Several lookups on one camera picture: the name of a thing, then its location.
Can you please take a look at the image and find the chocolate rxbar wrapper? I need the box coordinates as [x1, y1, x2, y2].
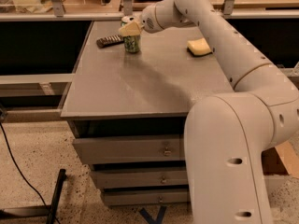
[96, 35, 123, 49]

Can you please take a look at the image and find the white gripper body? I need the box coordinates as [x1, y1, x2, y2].
[140, 4, 163, 33]

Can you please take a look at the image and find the grey drawer cabinet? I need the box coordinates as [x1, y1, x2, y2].
[61, 21, 231, 195]

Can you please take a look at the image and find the black floor cable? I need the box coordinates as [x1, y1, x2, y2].
[0, 121, 62, 224]

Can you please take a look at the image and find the middle grey drawer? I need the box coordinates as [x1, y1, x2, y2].
[91, 167, 188, 189]

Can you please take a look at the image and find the yellow sponge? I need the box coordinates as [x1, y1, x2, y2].
[187, 38, 211, 56]

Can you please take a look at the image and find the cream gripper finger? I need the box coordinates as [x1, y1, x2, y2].
[119, 21, 143, 36]

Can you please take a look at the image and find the green soda can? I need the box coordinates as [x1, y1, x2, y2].
[121, 16, 140, 53]

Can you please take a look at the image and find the grey drawer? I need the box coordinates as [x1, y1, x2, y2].
[73, 134, 184, 164]
[91, 167, 188, 189]
[101, 188, 190, 206]

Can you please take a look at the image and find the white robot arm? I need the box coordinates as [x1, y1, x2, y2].
[138, 0, 299, 224]

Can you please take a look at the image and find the cardboard box with snacks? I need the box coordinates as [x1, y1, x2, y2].
[262, 141, 299, 178]

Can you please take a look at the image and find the top grey drawer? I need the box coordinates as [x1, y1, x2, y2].
[73, 134, 184, 164]

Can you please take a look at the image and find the black metal stand leg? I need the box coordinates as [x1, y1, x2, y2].
[0, 168, 67, 224]

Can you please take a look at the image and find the bottom grey drawer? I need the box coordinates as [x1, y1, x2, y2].
[101, 188, 190, 206]

